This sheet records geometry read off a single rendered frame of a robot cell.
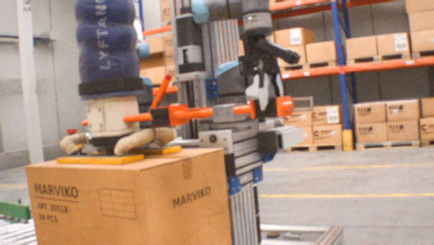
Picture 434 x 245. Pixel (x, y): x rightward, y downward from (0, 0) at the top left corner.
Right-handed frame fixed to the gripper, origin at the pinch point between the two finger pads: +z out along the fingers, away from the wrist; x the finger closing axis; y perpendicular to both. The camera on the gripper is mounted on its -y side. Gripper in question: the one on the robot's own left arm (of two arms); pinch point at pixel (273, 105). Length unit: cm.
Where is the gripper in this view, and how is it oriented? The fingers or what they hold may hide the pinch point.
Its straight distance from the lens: 115.4
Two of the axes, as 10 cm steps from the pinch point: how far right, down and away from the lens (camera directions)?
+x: -5.6, 0.9, -8.2
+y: -8.2, 0.6, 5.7
